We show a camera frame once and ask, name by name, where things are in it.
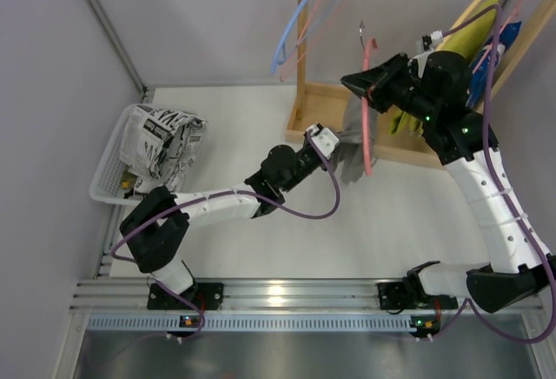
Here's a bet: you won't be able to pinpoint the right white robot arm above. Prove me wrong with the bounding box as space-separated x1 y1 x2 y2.
341 50 555 313

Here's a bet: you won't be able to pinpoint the green trousers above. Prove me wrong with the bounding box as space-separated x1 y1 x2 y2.
388 0 498 136

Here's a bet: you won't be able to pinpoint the grey trousers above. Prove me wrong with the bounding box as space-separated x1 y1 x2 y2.
336 96 378 184

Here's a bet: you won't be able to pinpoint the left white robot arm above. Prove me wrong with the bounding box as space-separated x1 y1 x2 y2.
117 123 340 300

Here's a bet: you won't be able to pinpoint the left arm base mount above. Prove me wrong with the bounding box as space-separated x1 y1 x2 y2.
147 282 224 310

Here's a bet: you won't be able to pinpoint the pink hanger right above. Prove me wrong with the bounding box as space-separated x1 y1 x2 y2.
471 0 548 74

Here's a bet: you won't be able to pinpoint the blue patterned trousers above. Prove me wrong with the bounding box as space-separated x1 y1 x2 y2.
466 21 522 109

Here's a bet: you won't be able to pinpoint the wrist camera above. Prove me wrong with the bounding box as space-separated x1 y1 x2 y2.
304 123 340 160
416 30 444 55

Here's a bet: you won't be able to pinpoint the black white printed cloth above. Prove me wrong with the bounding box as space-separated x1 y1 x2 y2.
120 104 208 200

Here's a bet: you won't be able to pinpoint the white plastic basket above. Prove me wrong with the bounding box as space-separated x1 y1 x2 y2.
89 103 166 206

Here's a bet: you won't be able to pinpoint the yellow cloth in basket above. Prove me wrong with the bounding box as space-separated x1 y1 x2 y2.
120 171 136 199

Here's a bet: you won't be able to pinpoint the blue hanger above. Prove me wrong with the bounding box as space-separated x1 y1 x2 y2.
268 0 359 76

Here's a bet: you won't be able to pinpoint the slotted cable duct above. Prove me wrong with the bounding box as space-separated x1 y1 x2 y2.
87 313 439 335

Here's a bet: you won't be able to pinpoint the wooden clothes rack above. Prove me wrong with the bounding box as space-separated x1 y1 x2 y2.
284 0 556 175

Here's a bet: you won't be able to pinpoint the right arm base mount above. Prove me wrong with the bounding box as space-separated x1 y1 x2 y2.
377 281 459 312

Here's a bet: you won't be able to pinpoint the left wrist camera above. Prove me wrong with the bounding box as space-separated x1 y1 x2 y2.
304 123 340 160

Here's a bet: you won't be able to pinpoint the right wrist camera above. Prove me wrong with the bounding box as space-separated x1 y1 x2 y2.
416 30 444 55

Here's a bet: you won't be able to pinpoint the pink trouser hanger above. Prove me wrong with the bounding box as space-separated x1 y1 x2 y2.
359 20 373 176

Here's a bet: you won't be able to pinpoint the pink wire hanger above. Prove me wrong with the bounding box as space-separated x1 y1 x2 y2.
280 0 361 83

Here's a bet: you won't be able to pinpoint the aluminium rail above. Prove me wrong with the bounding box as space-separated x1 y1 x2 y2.
71 277 544 310

